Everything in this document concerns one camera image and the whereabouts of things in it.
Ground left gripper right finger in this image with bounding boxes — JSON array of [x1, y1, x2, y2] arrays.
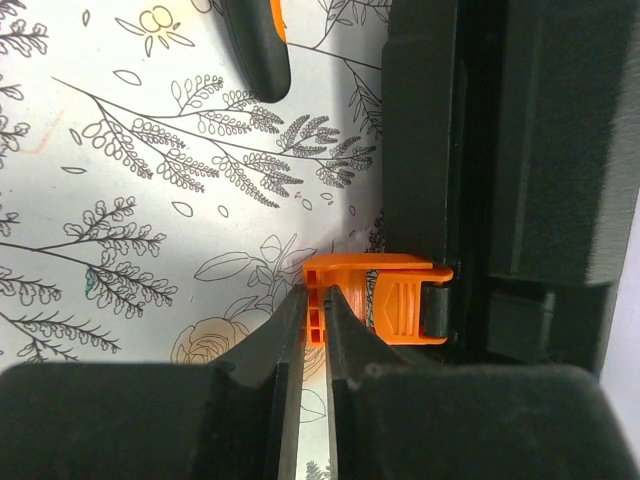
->
[[324, 286, 639, 479]]

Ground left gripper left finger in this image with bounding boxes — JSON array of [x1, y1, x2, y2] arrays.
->
[[1, 287, 307, 479]]

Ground black plastic tool case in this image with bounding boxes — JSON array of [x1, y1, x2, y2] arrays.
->
[[302, 0, 640, 374]]

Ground orange handled pliers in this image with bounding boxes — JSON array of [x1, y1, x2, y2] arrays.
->
[[220, 0, 291, 103]]

